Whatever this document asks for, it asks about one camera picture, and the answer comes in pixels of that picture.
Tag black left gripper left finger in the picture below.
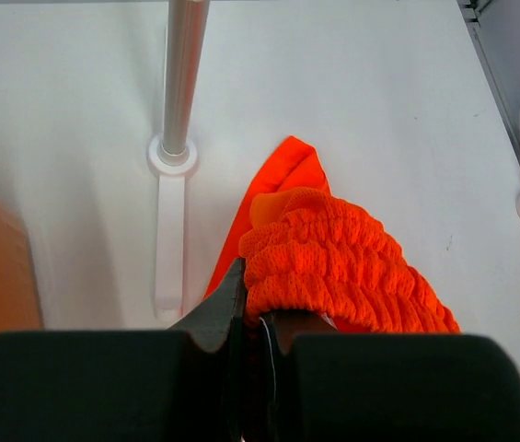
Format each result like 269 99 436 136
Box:
0 260 246 441

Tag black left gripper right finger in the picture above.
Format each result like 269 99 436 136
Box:
242 310 520 441

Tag orange shorts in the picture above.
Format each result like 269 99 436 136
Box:
202 134 520 442

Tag silver clothes rack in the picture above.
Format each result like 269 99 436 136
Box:
147 1 520 314

